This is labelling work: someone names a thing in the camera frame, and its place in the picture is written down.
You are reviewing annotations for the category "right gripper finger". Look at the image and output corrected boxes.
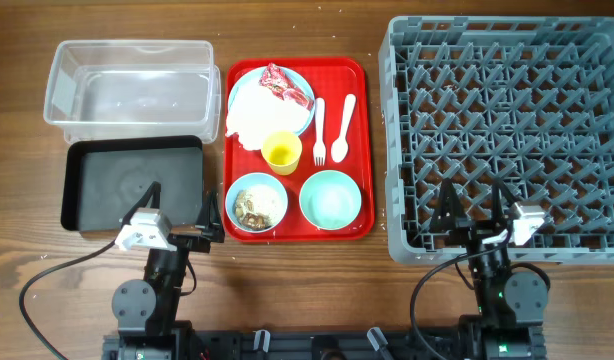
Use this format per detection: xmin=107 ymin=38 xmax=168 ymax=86
xmin=429 ymin=178 xmax=470 ymax=232
xmin=489 ymin=178 xmax=517 ymax=231

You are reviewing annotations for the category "yellow plastic cup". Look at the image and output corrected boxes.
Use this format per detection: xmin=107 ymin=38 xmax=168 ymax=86
xmin=261 ymin=131 xmax=303 ymax=176

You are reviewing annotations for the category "mint green bowl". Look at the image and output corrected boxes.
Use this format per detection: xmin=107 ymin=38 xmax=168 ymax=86
xmin=299 ymin=170 xmax=362 ymax=231

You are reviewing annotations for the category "white plastic spoon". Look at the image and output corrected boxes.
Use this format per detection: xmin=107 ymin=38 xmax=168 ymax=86
xmin=331 ymin=94 xmax=356 ymax=163

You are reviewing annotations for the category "white plastic fork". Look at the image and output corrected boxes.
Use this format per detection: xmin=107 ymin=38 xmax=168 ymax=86
xmin=312 ymin=98 xmax=326 ymax=166

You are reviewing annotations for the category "light blue plate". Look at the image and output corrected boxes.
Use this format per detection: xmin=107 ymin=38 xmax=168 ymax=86
xmin=227 ymin=66 xmax=316 ymax=135

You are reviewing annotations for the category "right black cable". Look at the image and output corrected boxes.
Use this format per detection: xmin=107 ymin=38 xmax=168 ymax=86
xmin=409 ymin=244 xmax=503 ymax=360

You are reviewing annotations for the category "red snack wrapper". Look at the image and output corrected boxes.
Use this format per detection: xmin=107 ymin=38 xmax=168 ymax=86
xmin=258 ymin=63 xmax=314 ymax=110

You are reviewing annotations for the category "blue bowl with food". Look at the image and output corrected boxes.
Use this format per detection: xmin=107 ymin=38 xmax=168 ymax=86
xmin=224 ymin=172 xmax=289 ymax=234

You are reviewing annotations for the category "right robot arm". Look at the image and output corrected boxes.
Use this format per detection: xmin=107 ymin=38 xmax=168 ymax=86
xmin=430 ymin=179 xmax=551 ymax=359

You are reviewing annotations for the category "black plastic tray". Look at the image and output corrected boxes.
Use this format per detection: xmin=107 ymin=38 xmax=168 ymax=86
xmin=60 ymin=136 xmax=203 ymax=232

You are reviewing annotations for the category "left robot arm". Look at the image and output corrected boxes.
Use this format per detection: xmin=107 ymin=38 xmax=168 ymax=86
xmin=102 ymin=181 xmax=225 ymax=360

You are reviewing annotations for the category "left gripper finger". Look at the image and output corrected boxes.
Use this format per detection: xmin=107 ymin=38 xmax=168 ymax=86
xmin=195 ymin=190 xmax=225 ymax=243
xmin=121 ymin=181 xmax=161 ymax=225

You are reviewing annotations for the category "red serving tray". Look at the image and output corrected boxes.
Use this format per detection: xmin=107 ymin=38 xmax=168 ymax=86
xmin=225 ymin=57 xmax=375 ymax=244

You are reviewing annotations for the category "clear plastic bin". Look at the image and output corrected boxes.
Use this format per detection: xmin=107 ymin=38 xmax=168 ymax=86
xmin=43 ymin=40 xmax=222 ymax=144

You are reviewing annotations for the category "white napkin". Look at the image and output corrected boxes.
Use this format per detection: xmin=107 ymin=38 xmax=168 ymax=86
xmin=225 ymin=83 xmax=311 ymax=151

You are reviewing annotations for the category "grey dishwasher rack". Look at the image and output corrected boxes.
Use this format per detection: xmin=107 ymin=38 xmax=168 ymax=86
xmin=379 ymin=16 xmax=614 ymax=265

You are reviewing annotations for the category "left black cable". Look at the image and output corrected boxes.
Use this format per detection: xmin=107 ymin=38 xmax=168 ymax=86
xmin=18 ymin=239 xmax=119 ymax=360

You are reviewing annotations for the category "black cable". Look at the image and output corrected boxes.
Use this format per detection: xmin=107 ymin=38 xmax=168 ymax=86
xmin=409 ymin=244 xmax=503 ymax=360
xmin=18 ymin=239 xmax=119 ymax=360

